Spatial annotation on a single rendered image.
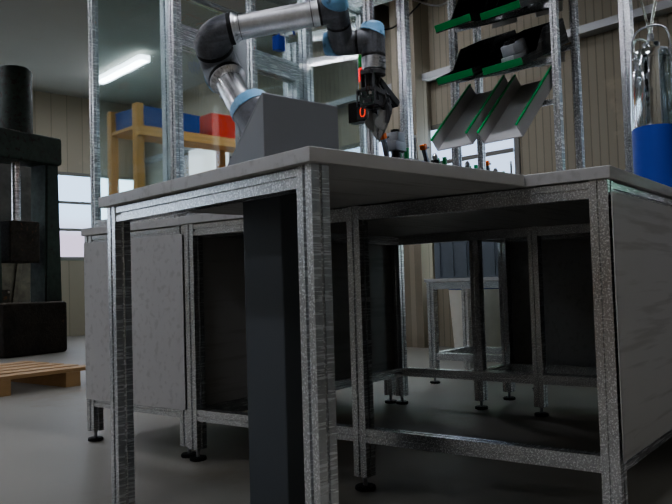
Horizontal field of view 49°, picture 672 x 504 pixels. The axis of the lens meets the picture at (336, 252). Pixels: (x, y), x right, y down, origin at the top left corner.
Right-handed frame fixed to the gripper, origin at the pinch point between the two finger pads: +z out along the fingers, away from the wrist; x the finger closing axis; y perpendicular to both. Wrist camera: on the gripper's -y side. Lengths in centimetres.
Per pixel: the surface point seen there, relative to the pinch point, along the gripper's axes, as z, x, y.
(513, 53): -16.6, 45.1, -0.4
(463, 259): 34, -73, -194
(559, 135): 6, 53, -12
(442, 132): 1.7, 20.9, -2.4
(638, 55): -33, 57, -83
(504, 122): 1.0, 39.3, -5.7
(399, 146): 2.6, 2.2, -7.9
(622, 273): 46, 75, 10
